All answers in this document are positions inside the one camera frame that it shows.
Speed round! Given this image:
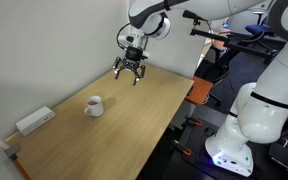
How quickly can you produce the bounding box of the orange black clamp front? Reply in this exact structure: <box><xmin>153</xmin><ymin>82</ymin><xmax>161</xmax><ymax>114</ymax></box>
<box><xmin>172</xmin><ymin>140</ymin><xmax>192</xmax><ymax>156</ymax></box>

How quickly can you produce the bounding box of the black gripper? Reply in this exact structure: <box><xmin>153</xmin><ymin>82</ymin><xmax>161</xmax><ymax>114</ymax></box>
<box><xmin>113</xmin><ymin>46</ymin><xmax>146</xmax><ymax>86</ymax></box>

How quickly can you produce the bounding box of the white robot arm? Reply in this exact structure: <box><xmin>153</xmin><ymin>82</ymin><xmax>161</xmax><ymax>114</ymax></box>
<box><xmin>114</xmin><ymin>0</ymin><xmax>288</xmax><ymax>177</ymax></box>

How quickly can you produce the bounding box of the black camera stand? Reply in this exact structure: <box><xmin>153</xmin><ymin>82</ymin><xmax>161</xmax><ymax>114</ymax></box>
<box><xmin>182</xmin><ymin>10</ymin><xmax>278</xmax><ymax>64</ymax></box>

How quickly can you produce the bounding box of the white ceramic mug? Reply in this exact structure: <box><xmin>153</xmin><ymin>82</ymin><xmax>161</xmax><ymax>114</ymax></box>
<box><xmin>84</xmin><ymin>96</ymin><xmax>104</xmax><ymax>117</ymax></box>

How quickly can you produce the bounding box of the orange chair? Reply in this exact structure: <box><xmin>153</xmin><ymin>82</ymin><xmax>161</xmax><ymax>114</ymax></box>
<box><xmin>185</xmin><ymin>77</ymin><xmax>213</xmax><ymax>105</ymax></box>

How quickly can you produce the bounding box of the orange marker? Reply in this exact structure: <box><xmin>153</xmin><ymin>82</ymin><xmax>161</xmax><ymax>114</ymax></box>
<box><xmin>87</xmin><ymin>102</ymin><xmax>98</xmax><ymax>106</ymax></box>

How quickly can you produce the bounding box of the orange black clamp rear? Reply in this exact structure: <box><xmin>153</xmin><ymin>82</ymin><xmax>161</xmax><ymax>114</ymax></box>
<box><xmin>185</xmin><ymin>116</ymin><xmax>202</xmax><ymax>126</ymax></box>

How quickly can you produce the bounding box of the white power box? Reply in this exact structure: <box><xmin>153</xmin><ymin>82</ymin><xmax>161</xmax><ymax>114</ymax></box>
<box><xmin>16</xmin><ymin>106</ymin><xmax>56</xmax><ymax>136</ymax></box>

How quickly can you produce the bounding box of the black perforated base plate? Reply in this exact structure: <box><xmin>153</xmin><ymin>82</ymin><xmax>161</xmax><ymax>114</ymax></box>
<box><xmin>183</xmin><ymin>119</ymin><xmax>258</xmax><ymax>180</ymax></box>

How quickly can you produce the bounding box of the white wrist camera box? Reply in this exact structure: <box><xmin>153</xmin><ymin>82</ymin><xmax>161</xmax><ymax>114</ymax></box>
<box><xmin>126</xmin><ymin>34</ymin><xmax>149</xmax><ymax>59</ymax></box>

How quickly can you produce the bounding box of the orange black clamp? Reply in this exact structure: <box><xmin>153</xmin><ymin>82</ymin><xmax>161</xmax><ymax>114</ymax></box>
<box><xmin>172</xmin><ymin>140</ymin><xmax>192</xmax><ymax>156</ymax></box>
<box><xmin>185</xmin><ymin>116</ymin><xmax>202</xmax><ymax>126</ymax></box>

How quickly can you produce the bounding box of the grey table corner bracket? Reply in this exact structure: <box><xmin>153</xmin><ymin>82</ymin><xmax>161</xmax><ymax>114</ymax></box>
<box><xmin>4</xmin><ymin>144</ymin><xmax>21</xmax><ymax>159</ymax></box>

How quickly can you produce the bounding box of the blue office chair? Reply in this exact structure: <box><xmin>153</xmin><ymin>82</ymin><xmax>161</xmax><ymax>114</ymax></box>
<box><xmin>245</xmin><ymin>11</ymin><xmax>276</xmax><ymax>37</ymax></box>

